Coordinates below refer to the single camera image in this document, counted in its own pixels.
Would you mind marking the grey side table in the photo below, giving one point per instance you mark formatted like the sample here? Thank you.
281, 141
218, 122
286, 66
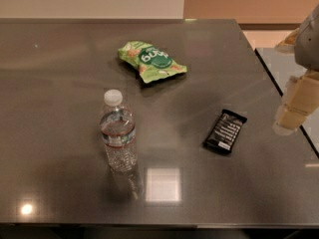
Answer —
284, 73

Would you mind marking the black candy bar wrapper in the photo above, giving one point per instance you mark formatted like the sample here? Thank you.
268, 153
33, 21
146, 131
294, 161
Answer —
224, 132

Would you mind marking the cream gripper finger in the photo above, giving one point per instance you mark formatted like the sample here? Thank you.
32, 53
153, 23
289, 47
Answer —
297, 105

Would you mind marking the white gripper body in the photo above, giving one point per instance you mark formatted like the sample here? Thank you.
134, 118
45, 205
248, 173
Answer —
309, 44

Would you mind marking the green rice chip bag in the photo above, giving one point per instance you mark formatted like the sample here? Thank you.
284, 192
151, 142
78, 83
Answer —
152, 63

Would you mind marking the clear plastic water bottle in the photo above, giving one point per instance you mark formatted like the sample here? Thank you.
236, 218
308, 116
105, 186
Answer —
118, 131

